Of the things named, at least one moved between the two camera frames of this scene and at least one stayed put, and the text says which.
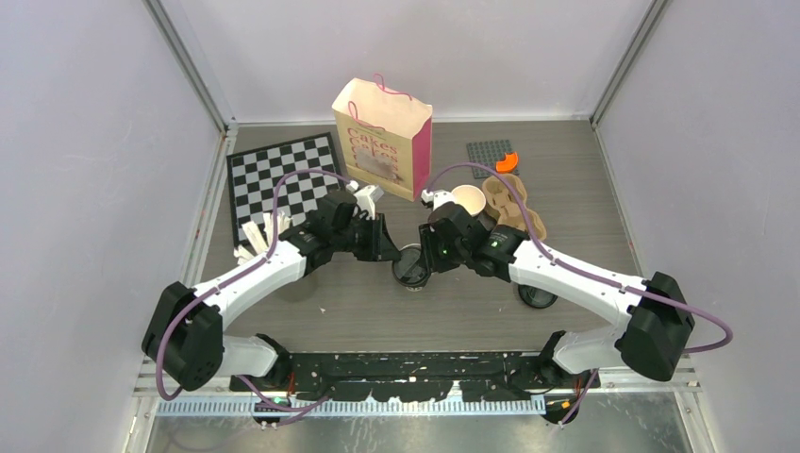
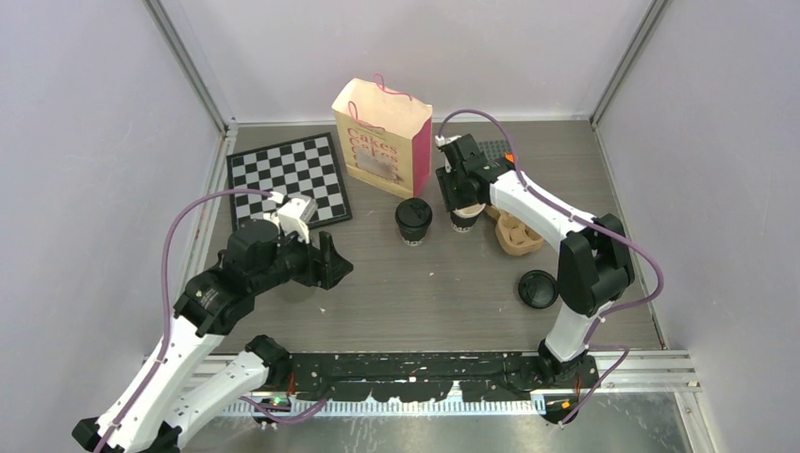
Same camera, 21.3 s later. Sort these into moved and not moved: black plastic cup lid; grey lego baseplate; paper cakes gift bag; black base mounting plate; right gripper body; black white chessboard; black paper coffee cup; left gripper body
Moved: black plastic cup lid; black paper coffee cup; left gripper body; right gripper body
Not moved: grey lego baseplate; black white chessboard; black base mounting plate; paper cakes gift bag
